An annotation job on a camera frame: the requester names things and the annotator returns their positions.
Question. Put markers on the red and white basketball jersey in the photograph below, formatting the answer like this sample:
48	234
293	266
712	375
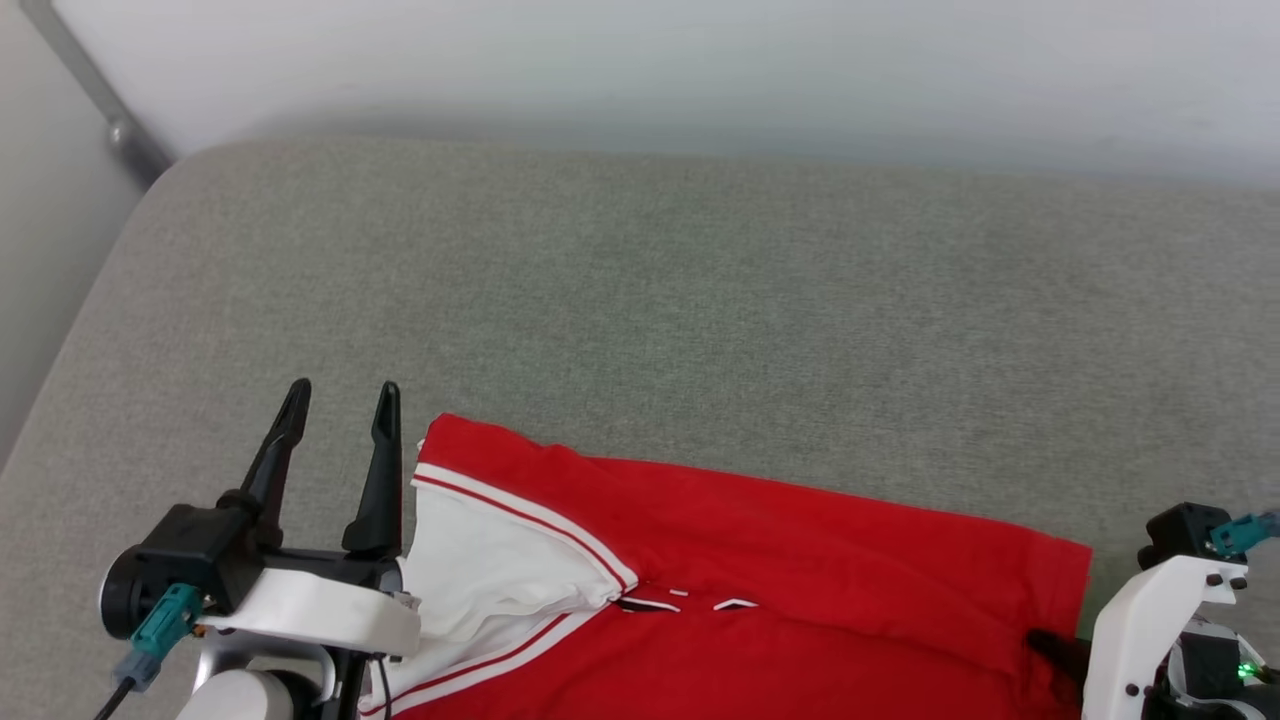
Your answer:
800	600

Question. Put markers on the teal right camera plug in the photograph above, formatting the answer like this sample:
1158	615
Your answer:
1240	535

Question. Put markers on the grey fabric sofa cushion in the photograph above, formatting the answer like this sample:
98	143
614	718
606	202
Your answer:
700	320

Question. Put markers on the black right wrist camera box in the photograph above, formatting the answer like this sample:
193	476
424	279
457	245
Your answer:
1180	530

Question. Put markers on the teal left camera plug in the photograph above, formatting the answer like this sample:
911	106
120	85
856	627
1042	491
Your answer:
165	620

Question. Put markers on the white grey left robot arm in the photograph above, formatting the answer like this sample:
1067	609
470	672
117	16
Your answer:
250	695

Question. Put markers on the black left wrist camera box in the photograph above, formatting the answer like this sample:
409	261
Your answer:
190	550

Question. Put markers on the grey metal pole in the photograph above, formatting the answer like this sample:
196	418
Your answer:
120	130

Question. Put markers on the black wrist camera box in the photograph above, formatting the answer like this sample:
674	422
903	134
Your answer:
190	550
1180	530

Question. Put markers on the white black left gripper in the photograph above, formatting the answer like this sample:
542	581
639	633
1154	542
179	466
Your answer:
320	605

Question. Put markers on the teal camera plug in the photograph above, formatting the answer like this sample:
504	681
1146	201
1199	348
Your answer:
165	620
1240	535

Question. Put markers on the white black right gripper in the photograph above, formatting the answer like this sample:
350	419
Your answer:
1135	640

